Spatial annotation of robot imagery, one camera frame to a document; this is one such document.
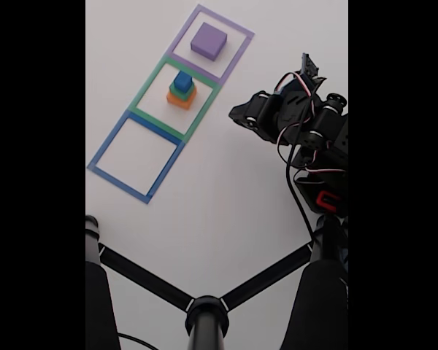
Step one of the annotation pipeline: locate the white red base servo wire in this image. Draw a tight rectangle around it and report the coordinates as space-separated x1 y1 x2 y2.
293 145 347 183

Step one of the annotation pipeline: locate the white red gripper servo wire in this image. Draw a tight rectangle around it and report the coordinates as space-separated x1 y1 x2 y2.
279 71 317 128

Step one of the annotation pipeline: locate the purple tape square frame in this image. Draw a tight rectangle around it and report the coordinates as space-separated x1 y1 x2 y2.
166 3 256 84

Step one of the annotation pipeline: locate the orange block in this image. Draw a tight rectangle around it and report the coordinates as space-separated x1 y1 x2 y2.
166 90 197 110

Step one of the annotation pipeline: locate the green tape square frame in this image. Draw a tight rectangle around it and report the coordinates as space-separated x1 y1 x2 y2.
128 54 220 143

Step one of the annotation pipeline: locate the green block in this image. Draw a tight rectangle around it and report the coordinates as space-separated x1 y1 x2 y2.
169 80 196 102

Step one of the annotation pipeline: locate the thin black cable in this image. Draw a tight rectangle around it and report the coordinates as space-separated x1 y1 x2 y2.
117 331 160 350

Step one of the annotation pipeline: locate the small blue cube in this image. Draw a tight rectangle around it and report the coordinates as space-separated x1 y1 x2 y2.
174 71 194 93

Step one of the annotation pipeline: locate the blue tape square frame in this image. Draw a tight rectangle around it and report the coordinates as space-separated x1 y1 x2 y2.
86 111 186 205

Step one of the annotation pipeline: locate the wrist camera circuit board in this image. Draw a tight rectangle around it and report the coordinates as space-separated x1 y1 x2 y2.
301 52 328 90

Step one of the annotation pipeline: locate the thick black camera cable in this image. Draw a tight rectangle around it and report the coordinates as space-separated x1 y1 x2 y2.
277 120 317 245

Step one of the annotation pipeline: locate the black tripod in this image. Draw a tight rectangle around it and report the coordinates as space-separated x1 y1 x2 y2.
85 214 349 350

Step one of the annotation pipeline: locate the large purple block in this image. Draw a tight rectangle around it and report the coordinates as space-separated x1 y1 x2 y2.
190 21 228 62

